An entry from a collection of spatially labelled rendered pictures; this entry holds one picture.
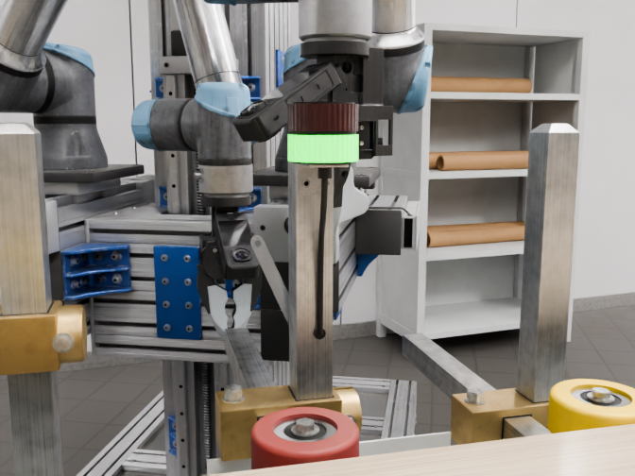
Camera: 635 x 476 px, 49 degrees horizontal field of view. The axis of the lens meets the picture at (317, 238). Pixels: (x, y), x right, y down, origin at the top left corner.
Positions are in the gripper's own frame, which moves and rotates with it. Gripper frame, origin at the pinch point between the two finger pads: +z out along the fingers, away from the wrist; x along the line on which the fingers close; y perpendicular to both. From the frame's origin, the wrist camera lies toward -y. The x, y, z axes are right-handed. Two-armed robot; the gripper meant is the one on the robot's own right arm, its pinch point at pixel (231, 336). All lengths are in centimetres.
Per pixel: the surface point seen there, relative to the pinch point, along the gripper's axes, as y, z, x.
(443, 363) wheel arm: -18.9, -0.6, -24.2
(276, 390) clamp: -31.8, -4.3, -0.7
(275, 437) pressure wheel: -49.2, -8.0, 2.6
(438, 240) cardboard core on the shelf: 212, 27, -126
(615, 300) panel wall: 259, 78, -265
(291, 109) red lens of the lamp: -38.5, -31.3, -1.0
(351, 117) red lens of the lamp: -40, -31, -6
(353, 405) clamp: -34.9, -3.4, -7.6
